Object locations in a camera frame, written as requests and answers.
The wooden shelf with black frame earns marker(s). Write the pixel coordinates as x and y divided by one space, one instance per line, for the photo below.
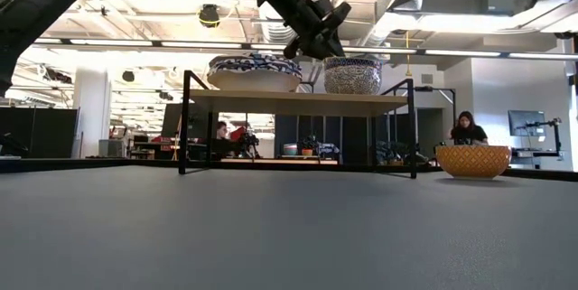
293 102

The person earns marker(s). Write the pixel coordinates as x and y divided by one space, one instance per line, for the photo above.
221 129
468 132

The blue and white patterned plate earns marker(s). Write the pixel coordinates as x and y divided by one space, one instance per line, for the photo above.
255 62

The small potted plant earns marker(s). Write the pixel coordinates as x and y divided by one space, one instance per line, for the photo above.
309 145

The black partition panel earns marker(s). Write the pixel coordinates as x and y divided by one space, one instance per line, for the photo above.
40 132

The white shallow bowl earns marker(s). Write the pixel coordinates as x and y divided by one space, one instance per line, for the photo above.
253 83

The orange bowl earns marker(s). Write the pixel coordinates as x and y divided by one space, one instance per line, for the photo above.
473 162

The grey floral patterned bowl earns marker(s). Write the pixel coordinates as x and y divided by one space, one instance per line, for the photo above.
352 80

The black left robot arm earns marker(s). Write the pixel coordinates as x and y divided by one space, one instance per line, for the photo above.
45 1

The black computer monitor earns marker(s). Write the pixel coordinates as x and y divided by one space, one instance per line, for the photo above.
198 120

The long ceiling light strip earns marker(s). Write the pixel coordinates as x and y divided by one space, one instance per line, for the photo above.
203 45

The black metal table frame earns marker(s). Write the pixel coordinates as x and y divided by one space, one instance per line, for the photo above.
68 165

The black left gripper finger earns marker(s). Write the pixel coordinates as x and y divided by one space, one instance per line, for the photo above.
300 49
330 48

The grey computer monitor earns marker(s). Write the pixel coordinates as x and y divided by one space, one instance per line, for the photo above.
526 120

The silver corrugated ceiling duct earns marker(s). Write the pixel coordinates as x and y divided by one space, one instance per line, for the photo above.
275 32

